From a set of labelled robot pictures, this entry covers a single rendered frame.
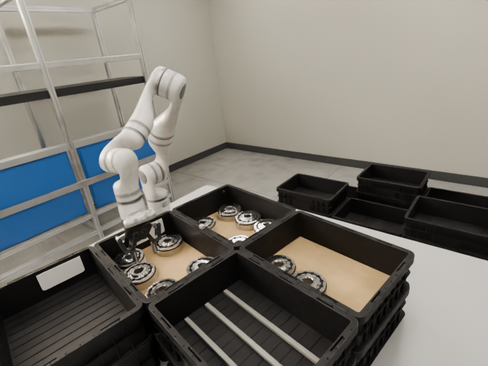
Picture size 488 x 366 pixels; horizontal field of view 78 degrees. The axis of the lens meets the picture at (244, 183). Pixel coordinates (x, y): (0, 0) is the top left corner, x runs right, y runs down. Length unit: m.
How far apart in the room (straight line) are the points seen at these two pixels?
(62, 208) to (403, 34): 3.49
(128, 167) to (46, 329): 0.50
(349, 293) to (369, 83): 3.05
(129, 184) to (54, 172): 1.92
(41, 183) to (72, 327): 1.87
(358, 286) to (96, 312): 0.75
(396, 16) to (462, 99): 1.02
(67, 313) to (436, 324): 1.07
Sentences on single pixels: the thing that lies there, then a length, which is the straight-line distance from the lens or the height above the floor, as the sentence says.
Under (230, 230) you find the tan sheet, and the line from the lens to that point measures 1.21.
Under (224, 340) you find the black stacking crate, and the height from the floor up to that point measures 0.83.
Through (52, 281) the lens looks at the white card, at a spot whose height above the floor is 0.88.
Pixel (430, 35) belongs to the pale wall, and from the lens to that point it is 3.60.
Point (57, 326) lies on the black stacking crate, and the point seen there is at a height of 0.83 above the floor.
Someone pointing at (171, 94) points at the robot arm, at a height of 1.37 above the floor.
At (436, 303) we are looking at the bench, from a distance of 1.17.
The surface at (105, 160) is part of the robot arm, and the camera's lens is 0.89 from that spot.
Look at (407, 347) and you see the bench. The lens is 1.03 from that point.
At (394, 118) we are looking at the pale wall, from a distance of 3.74.
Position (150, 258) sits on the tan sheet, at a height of 0.83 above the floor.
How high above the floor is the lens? 1.47
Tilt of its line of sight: 24 degrees down
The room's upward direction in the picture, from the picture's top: 6 degrees counter-clockwise
